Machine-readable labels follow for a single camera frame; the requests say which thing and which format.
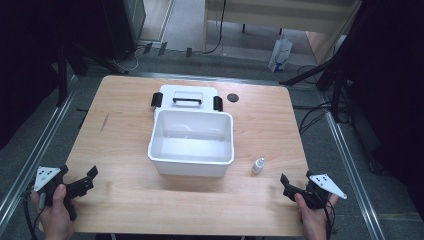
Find white floor cable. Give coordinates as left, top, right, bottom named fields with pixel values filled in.
left=111, top=46, right=141, bottom=73

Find black stand leg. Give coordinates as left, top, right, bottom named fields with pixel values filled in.
left=54, top=39, right=129, bottom=108
left=279, top=49, right=354, bottom=123

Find person's left hand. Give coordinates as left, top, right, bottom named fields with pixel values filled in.
left=29, top=183, right=80, bottom=240

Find white paper bag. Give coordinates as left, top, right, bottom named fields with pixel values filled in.
left=267, top=35, right=294, bottom=74

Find person's right hand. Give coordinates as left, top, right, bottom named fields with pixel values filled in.
left=293, top=192, right=340, bottom=240

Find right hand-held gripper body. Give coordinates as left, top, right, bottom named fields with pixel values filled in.
left=282, top=170, right=348, bottom=210

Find small white bottle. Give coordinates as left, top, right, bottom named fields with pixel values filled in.
left=251, top=157, right=267, bottom=176

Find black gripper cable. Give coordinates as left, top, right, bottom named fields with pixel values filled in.
left=21, top=189, right=46, bottom=240
left=319, top=191, right=337, bottom=240

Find white box lid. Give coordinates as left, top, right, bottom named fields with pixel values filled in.
left=150, top=84, right=224, bottom=118

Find light wooden furniture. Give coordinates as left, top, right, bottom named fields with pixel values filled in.
left=201, top=0, right=363, bottom=65

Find white storage box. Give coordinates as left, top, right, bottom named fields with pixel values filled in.
left=147, top=108, right=235, bottom=178

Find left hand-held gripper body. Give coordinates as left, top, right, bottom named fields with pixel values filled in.
left=33, top=164, right=95, bottom=222

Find black floor cables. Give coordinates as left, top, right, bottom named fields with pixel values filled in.
left=292, top=64, right=334, bottom=135

